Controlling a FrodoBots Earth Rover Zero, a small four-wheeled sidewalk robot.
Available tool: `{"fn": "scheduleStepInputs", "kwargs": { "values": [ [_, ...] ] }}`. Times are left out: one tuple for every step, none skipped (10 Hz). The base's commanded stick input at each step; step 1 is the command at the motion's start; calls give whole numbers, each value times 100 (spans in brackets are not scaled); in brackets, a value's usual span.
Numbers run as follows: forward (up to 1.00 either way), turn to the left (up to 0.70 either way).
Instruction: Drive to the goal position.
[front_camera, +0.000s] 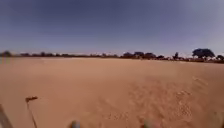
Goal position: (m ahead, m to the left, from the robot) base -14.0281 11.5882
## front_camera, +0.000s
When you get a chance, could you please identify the robot's own part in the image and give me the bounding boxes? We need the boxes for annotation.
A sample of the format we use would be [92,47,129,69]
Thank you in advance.
[70,120,82,128]
[143,119,156,128]

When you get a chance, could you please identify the reddish-brown sandy ground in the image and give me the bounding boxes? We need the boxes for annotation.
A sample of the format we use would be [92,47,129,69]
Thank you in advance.
[0,56,224,128]

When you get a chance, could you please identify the distant row of trees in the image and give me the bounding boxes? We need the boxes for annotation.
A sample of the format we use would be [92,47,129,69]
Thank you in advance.
[0,47,224,64]

